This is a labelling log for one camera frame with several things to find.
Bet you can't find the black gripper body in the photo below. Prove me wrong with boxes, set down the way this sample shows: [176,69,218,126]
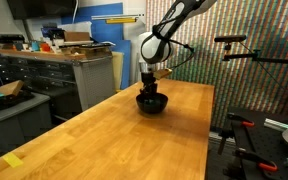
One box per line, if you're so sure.
[140,70,159,90]

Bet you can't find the black bowl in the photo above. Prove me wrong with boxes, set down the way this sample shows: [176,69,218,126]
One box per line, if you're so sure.
[135,92,169,115]

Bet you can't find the cream foam board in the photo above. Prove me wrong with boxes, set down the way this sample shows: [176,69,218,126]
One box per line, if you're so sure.
[111,51,125,93]

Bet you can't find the blue foam board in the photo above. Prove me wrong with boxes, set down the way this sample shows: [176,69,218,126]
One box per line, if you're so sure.
[61,2,132,90]

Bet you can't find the yellow spirit level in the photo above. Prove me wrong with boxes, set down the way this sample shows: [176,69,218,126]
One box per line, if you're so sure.
[105,17,139,25]

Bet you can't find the flat brown cardboard box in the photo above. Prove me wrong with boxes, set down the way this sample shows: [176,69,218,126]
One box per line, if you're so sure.
[63,31,91,43]

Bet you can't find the grey drawer cabinet workbench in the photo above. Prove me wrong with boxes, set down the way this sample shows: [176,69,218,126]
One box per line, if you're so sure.
[0,48,116,113]

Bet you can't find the multicoloured striped backdrop panel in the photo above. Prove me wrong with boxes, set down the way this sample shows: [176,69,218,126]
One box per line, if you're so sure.
[144,0,288,129]

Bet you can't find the orange container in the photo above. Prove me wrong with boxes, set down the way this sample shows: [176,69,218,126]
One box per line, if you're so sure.
[39,42,52,53]

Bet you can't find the teal cup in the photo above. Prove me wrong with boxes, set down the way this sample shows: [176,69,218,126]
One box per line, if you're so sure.
[30,40,41,52]

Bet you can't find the black perforated mounting platform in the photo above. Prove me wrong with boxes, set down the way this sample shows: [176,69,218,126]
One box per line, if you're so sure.
[217,106,288,180]

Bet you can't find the grey plastic storage bin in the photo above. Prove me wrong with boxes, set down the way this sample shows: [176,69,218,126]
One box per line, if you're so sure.
[0,92,53,151]

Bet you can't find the small brown cardboard box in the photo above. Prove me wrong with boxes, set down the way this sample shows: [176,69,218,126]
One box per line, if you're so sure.
[0,79,25,97]

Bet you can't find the black sensor bar device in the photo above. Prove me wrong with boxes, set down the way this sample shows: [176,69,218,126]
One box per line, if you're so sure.
[0,34,26,44]

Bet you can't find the yellow tape piece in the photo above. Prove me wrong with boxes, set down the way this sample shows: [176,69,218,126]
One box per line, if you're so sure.
[2,152,24,169]

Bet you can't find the tan wrist camera box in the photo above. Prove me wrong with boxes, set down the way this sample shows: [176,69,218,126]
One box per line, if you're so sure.
[152,67,174,81]

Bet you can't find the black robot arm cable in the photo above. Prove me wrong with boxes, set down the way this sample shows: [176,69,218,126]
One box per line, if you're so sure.
[152,0,196,70]

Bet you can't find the white wall rail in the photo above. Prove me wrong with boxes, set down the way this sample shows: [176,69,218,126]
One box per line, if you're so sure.
[90,13,146,21]

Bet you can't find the black exterior camera bar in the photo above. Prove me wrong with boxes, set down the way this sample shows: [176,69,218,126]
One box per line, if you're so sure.
[213,34,248,44]

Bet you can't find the black clamp with orange handle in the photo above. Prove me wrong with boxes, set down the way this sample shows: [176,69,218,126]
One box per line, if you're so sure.
[226,112,256,128]
[234,147,279,173]

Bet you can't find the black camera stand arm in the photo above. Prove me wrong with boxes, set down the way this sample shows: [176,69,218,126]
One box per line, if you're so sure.
[221,42,288,70]

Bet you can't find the silver aluminium rail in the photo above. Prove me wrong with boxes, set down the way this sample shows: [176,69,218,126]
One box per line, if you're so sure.
[263,117,288,132]

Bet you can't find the black wall monitor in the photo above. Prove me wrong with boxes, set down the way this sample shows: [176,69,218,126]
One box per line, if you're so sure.
[6,0,80,21]

